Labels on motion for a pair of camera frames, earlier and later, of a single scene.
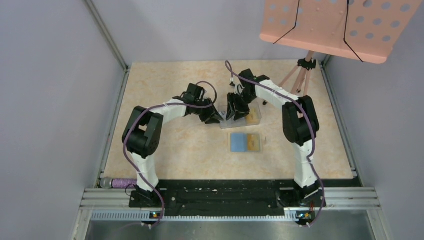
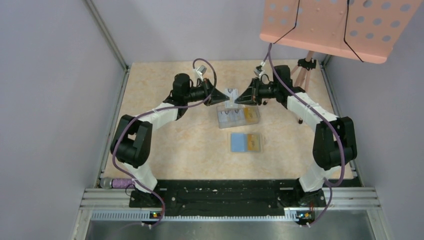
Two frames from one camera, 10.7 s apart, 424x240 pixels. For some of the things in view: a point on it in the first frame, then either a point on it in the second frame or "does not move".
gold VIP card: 253,142 does not move
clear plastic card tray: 253,117 does not move
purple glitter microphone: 108,183 does not move
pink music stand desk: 362,30 does not move
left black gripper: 213,119 to 216,96
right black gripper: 232,103 to 251,95
